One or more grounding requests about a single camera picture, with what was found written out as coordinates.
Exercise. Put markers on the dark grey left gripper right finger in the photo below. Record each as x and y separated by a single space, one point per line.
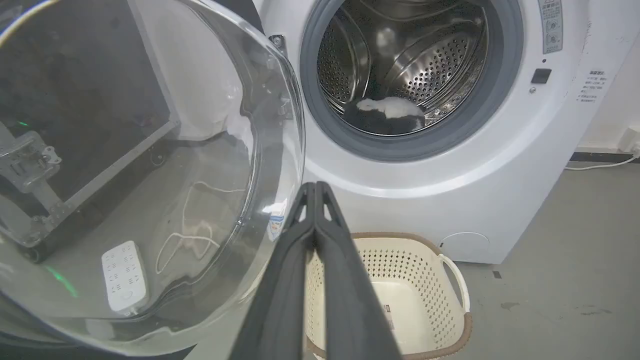
350 295

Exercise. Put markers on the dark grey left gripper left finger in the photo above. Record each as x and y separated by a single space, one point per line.
282 295

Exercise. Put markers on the transparent washer door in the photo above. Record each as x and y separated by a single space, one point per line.
150 165

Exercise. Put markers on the white front-load washing machine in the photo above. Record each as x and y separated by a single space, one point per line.
500 165

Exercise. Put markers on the cream perforated laundry basket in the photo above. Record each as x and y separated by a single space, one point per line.
415 295

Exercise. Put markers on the white power strip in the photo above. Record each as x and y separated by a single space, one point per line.
124 276

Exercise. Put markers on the black and white garment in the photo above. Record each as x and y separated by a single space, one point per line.
387 116

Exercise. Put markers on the black flight case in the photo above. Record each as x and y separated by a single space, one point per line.
85 115

